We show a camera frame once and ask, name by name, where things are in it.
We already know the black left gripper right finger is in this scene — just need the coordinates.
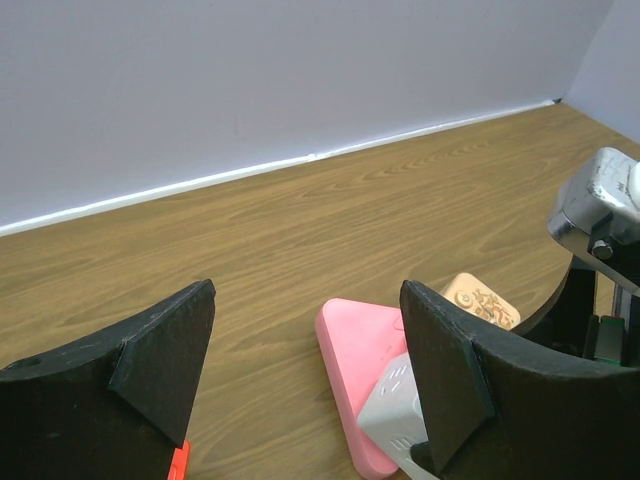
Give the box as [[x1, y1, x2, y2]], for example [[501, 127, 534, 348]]
[[400, 281, 639, 479]]

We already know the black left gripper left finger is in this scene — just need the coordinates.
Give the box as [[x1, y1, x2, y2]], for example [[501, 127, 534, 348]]
[[1, 279, 215, 479]]

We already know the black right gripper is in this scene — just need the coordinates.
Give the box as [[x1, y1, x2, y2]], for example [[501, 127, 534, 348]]
[[512, 256, 639, 368]]

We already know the white cube socket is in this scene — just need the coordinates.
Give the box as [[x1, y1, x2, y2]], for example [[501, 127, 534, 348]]
[[357, 352, 436, 480]]

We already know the pink triangular socket adapter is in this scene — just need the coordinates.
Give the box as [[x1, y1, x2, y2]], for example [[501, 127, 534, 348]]
[[315, 298, 406, 479]]

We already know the bright red cube socket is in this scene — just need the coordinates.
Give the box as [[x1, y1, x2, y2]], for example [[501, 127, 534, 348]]
[[167, 440, 191, 480]]

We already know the beige dragon cube socket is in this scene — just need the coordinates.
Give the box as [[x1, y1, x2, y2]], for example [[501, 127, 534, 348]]
[[440, 272, 521, 330]]

